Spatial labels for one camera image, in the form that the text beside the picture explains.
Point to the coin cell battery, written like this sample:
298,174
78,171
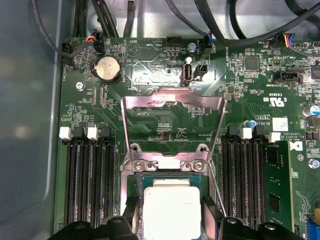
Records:
108,68

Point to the metal locking lever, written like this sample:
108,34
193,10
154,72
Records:
220,195

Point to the internal USB port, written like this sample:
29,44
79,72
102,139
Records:
187,72

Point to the CPU socket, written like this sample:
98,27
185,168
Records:
124,180

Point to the green motherboard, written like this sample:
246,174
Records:
75,100

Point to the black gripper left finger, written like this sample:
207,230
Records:
112,230

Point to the white board label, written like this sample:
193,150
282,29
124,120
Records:
280,124

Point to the silver board screw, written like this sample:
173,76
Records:
192,46
80,85
313,163

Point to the green RAM stick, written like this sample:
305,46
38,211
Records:
277,175

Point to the blue expansion slot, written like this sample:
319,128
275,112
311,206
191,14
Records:
313,231

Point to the metal socket cover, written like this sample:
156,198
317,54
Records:
140,101

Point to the silver green CPU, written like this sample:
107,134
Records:
172,212

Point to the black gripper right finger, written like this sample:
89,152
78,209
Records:
235,230

